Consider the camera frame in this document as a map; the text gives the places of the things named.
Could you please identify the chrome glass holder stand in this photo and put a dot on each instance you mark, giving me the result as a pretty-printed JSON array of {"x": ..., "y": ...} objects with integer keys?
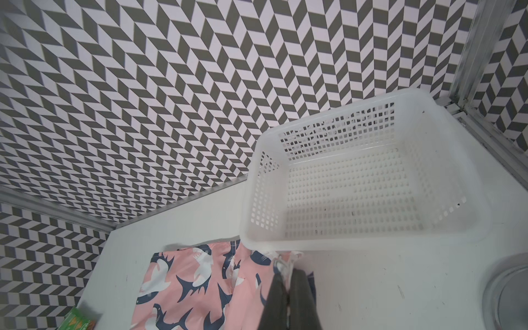
[{"x": 504, "y": 303}]

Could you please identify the green snack packet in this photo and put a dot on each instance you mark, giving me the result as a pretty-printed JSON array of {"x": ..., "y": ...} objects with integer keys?
[{"x": 75, "y": 320}]

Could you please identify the pink shark print shorts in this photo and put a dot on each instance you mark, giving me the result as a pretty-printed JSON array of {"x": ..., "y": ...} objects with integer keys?
[{"x": 220, "y": 285}]

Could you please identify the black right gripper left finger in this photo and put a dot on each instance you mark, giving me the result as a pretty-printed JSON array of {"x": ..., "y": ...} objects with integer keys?
[{"x": 274, "y": 316}]

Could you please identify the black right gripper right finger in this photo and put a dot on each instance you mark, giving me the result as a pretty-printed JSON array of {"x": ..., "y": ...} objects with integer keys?
[{"x": 303, "y": 312}]

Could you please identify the white plastic perforated basket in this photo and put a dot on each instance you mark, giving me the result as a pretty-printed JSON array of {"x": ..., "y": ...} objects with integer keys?
[{"x": 387, "y": 171}]

